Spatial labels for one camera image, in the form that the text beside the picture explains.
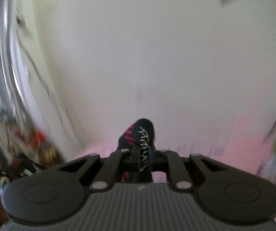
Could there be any black red white patterned sweater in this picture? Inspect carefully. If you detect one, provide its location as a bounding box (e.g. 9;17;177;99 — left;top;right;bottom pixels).
117;118;155;183

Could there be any red plastic bag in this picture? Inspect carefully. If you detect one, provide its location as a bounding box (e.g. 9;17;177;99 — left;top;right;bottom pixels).
11;126;46;150

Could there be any pink floral bed sheet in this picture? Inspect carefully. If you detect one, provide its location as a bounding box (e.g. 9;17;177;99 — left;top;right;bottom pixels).
80;115;276;183

